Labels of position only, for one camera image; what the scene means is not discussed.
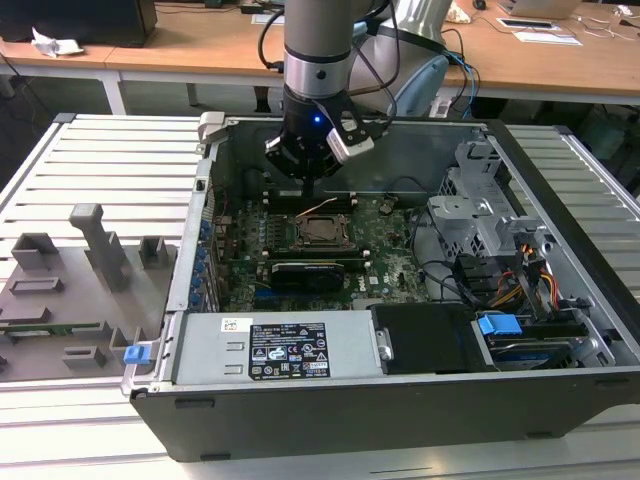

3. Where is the silver CPU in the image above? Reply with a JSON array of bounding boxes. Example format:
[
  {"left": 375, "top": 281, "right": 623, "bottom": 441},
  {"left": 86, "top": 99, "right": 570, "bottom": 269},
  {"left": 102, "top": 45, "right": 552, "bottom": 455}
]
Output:
[{"left": 303, "top": 219, "right": 344, "bottom": 244}]

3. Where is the metal socket cover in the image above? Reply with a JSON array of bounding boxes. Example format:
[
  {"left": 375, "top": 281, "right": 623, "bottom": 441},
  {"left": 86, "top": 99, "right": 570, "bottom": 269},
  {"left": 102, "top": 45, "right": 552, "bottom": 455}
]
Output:
[{"left": 294, "top": 214, "right": 356, "bottom": 250}]

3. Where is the metal CPU socket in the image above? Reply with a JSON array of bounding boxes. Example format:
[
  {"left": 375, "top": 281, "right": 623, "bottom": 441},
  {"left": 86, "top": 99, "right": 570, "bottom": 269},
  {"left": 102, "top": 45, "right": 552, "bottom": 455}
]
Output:
[{"left": 290, "top": 212, "right": 360, "bottom": 253}]

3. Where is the blue expansion slot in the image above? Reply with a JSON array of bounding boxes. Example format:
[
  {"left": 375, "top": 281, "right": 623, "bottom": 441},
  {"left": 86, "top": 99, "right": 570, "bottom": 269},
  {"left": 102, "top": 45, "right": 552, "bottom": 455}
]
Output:
[{"left": 253, "top": 292, "right": 301, "bottom": 307}]

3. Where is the green RAM stick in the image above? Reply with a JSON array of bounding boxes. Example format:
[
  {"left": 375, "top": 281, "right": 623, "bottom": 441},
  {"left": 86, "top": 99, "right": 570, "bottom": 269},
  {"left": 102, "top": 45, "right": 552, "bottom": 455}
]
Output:
[
  {"left": 0, "top": 322, "right": 104, "bottom": 335},
  {"left": 259, "top": 254, "right": 366, "bottom": 272}
]

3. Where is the black graphics card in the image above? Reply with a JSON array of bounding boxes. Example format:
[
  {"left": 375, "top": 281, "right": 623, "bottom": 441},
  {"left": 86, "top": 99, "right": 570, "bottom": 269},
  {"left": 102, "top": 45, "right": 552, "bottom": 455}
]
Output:
[{"left": 269, "top": 258, "right": 346, "bottom": 295}]

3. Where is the pale blue teach pendant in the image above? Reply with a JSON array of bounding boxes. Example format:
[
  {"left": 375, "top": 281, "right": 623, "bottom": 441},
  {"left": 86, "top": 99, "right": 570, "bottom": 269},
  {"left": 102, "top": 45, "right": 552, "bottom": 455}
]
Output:
[{"left": 392, "top": 53, "right": 450, "bottom": 115}]

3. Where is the wooden office desk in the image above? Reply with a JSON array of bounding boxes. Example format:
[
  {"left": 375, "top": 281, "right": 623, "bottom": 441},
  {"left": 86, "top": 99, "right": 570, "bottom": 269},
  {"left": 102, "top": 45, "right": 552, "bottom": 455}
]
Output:
[
  {"left": 104, "top": 0, "right": 640, "bottom": 109},
  {"left": 0, "top": 34, "right": 126, "bottom": 116}
]

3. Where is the green motherboard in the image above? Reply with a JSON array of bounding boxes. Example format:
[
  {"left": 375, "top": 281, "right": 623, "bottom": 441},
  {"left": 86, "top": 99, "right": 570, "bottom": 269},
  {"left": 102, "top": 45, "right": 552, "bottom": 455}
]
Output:
[{"left": 212, "top": 194, "right": 431, "bottom": 314}]

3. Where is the metal drive cage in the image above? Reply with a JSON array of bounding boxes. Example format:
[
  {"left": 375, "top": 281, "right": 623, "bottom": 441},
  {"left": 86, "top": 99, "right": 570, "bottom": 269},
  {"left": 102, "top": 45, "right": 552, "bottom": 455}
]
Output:
[{"left": 427, "top": 139, "right": 551, "bottom": 256}]

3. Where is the pale crumpled wrapper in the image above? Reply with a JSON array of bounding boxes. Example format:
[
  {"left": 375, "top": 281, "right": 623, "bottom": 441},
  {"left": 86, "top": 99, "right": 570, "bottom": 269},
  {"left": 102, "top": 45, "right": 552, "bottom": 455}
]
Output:
[{"left": 447, "top": 0, "right": 474, "bottom": 24}]

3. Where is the grey power supply unit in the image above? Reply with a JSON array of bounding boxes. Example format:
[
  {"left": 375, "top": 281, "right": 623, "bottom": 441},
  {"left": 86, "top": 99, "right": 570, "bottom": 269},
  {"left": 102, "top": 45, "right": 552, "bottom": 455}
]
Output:
[{"left": 172, "top": 310, "right": 381, "bottom": 386}]

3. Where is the black plastic shroud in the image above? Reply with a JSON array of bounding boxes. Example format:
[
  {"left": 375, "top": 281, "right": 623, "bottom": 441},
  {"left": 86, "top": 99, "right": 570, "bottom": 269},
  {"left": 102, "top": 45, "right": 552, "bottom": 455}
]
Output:
[{"left": 372, "top": 303, "right": 494, "bottom": 376}]

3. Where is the black monitor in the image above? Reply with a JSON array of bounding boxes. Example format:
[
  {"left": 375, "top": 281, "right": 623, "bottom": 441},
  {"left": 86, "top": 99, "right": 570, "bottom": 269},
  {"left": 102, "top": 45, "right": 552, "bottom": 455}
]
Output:
[{"left": 0, "top": 0, "right": 159, "bottom": 49}]

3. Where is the blue case latch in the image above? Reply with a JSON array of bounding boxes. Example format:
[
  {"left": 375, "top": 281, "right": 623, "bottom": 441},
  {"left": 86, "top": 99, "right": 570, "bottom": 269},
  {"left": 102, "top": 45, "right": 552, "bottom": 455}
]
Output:
[{"left": 123, "top": 343, "right": 151, "bottom": 366}]

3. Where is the crumpled white paper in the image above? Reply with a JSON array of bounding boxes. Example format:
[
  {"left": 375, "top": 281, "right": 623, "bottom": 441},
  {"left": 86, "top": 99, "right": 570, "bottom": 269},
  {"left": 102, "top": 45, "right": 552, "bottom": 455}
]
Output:
[{"left": 30, "top": 27, "right": 85, "bottom": 57}]

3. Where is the hard disk in blue carrier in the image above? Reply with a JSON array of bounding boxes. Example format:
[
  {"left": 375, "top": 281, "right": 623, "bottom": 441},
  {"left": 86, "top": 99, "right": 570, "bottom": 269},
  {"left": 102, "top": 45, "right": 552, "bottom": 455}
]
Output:
[{"left": 477, "top": 312, "right": 589, "bottom": 372}]

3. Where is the grey parts rack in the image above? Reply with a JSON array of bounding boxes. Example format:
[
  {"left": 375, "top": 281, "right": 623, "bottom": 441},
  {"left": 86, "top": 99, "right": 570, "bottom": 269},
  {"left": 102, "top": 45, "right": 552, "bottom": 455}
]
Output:
[{"left": 0, "top": 202, "right": 179, "bottom": 381}]

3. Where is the black PC case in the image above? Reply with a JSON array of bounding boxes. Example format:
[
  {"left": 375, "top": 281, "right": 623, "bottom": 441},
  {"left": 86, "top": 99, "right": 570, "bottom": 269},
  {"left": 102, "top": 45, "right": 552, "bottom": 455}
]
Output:
[{"left": 128, "top": 110, "right": 640, "bottom": 462}]

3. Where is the silver laptop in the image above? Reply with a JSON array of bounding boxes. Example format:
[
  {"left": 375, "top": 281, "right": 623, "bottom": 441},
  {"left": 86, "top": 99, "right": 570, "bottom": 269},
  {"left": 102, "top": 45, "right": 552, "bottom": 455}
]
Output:
[{"left": 499, "top": 0, "right": 580, "bottom": 19}]

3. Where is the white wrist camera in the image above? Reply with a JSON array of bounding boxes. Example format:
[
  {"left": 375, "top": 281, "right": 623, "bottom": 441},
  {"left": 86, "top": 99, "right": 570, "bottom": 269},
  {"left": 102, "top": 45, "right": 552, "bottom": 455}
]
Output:
[{"left": 327, "top": 127, "right": 376, "bottom": 164}]

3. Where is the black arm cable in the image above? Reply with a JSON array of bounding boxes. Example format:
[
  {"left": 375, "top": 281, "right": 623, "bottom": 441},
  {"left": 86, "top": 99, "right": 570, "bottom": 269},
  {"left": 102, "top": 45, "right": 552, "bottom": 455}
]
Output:
[{"left": 257, "top": 0, "right": 400, "bottom": 124}]

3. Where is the blue cable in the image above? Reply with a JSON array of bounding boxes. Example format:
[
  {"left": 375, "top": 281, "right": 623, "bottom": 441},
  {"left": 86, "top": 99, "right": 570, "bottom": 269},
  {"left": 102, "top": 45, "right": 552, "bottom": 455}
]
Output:
[{"left": 446, "top": 52, "right": 482, "bottom": 121}]

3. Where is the black cable bundle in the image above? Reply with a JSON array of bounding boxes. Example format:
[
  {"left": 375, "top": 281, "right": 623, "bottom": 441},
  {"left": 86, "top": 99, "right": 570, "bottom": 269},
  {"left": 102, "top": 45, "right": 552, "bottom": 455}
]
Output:
[{"left": 410, "top": 204, "right": 506, "bottom": 307}]

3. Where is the coloured wire bundle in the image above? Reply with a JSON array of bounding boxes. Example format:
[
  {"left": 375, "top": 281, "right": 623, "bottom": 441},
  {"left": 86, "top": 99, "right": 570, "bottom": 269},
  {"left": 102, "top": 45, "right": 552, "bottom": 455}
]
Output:
[{"left": 492, "top": 243, "right": 560, "bottom": 309}]

